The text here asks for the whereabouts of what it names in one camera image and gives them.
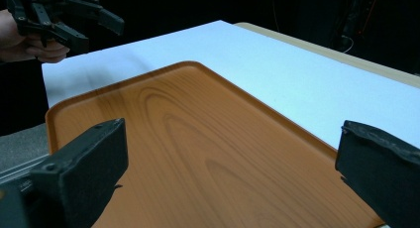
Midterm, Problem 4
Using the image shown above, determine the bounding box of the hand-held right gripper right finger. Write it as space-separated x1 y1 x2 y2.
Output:
334 120 420 228

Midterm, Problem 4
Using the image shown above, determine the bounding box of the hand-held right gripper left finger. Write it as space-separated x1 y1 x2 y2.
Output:
29 118 130 228

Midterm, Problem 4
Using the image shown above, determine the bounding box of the orange wood-grain tray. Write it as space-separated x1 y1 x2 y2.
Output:
45 60 386 228

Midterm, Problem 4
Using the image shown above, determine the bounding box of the white table mat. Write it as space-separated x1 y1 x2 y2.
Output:
41 19 420 150

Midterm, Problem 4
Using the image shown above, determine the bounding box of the dark stand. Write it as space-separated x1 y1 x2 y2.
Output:
342 0 375 48

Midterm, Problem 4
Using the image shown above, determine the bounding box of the white cable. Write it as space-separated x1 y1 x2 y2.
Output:
341 35 356 54

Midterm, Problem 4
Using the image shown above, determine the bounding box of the orange cable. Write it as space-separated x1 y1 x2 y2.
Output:
360 0 381 34

